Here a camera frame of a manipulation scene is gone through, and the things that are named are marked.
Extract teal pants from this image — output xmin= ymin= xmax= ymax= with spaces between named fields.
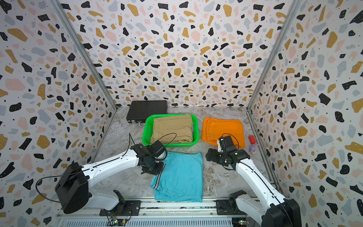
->
xmin=150 ymin=152 xmax=203 ymax=202

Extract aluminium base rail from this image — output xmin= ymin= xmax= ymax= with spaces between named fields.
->
xmin=55 ymin=197 xmax=260 ymax=227

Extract red cap small bottle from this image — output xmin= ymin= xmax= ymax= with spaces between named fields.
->
xmin=248 ymin=135 xmax=259 ymax=154

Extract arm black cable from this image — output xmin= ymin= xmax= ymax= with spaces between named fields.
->
xmin=35 ymin=132 xmax=178 ymax=203
xmin=221 ymin=132 xmax=284 ymax=205

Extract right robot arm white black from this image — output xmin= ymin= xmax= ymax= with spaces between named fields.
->
xmin=206 ymin=133 xmax=302 ymax=227

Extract aluminium corner post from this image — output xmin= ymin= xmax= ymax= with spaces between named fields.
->
xmin=246 ymin=0 xmax=303 ymax=111
xmin=48 ymin=0 xmax=118 ymax=111

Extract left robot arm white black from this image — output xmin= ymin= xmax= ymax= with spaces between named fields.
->
xmin=55 ymin=141 xmax=167 ymax=216

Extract left aluminium corner post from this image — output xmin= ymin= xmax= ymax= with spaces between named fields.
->
xmin=48 ymin=0 xmax=118 ymax=111

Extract black hard case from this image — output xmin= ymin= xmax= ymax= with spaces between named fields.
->
xmin=126 ymin=100 xmax=167 ymax=124

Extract orange pants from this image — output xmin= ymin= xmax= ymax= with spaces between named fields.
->
xmin=201 ymin=117 xmax=245 ymax=148

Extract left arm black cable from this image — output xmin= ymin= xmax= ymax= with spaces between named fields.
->
xmin=35 ymin=132 xmax=178 ymax=203

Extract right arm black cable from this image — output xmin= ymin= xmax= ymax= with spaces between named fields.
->
xmin=221 ymin=132 xmax=284 ymax=205

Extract beige pants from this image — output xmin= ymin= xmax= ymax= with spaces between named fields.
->
xmin=150 ymin=114 xmax=193 ymax=144

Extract right aluminium corner post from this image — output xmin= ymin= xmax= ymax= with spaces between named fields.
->
xmin=246 ymin=0 xmax=303 ymax=111

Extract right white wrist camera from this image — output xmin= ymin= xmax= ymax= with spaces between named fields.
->
xmin=217 ymin=138 xmax=226 ymax=153

